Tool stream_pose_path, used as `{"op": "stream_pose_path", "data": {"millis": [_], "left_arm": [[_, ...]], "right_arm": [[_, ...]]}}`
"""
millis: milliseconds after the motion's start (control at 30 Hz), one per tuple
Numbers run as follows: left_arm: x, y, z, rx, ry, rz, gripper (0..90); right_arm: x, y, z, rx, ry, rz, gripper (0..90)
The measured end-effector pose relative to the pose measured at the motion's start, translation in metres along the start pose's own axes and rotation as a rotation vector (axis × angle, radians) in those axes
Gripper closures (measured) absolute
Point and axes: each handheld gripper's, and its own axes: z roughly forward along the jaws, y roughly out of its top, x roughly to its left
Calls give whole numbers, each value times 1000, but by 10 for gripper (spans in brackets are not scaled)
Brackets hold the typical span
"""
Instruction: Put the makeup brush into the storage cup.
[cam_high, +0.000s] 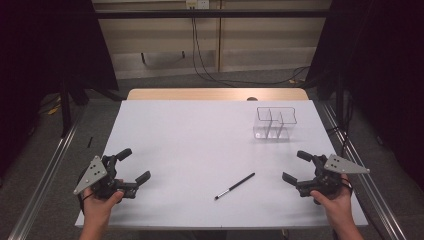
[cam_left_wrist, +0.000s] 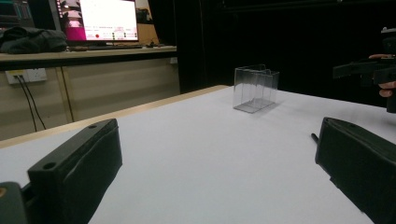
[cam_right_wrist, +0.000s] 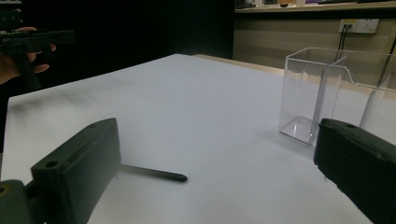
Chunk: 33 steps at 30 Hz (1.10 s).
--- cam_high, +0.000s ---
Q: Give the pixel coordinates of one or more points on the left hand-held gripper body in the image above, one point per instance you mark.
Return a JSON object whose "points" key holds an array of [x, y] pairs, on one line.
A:
{"points": [[89, 176]]}

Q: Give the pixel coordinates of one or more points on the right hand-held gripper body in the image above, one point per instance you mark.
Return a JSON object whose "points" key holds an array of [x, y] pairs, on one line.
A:
{"points": [[340, 165]]}

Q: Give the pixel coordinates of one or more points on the clear acrylic organizer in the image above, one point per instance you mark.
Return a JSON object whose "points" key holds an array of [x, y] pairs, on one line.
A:
{"points": [[271, 128]]}

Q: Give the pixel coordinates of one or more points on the black pen with silver tip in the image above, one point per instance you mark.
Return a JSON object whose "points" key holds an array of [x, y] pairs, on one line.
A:
{"points": [[235, 186]]}

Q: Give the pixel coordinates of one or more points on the person's left hand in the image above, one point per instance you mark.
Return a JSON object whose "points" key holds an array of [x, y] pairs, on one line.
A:
{"points": [[100, 206]]}

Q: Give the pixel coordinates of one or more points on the person's right hand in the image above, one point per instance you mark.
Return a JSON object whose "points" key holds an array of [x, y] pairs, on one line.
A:
{"points": [[335, 206]]}

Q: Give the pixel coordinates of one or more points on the small black floor piece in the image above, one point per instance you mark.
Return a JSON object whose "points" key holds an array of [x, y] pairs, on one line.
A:
{"points": [[90, 142]]}

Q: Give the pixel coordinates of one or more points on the white table sheet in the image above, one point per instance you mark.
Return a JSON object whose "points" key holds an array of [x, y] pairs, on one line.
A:
{"points": [[200, 143]]}

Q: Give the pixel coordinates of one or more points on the black metal stand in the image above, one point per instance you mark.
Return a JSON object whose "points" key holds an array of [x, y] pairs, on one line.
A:
{"points": [[65, 110]]}

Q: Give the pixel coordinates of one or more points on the wooden table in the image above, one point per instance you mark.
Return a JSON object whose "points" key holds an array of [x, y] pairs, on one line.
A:
{"points": [[200, 94]]}

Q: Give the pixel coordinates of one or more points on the black curtain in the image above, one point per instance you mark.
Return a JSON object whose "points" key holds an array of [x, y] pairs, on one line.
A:
{"points": [[383, 66], [40, 50]]}

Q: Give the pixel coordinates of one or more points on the black horizontal beam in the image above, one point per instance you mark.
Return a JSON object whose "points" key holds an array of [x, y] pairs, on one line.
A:
{"points": [[200, 13]]}

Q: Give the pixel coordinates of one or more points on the aluminium floor rail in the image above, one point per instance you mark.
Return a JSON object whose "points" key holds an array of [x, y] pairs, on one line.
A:
{"points": [[373, 186], [46, 180]]}

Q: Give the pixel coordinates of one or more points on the white wall socket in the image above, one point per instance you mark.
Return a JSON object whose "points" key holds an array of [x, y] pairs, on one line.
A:
{"points": [[197, 3]]}

